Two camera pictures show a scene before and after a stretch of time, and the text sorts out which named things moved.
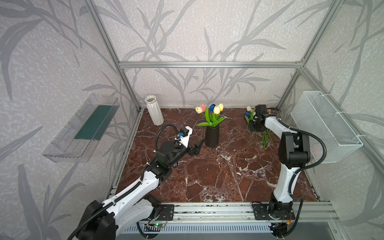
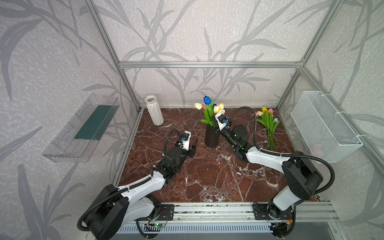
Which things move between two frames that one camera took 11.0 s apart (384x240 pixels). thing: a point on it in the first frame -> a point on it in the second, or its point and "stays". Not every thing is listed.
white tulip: x=199 y=110 -> x=198 y=106
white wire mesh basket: x=315 y=115 stays
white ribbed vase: x=154 y=110 stays
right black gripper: x=256 y=122 -> x=226 y=132
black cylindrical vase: x=212 y=136 stays
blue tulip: x=247 y=114 -> x=208 y=115
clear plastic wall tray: x=74 y=141 stays
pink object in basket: x=317 y=151 stays
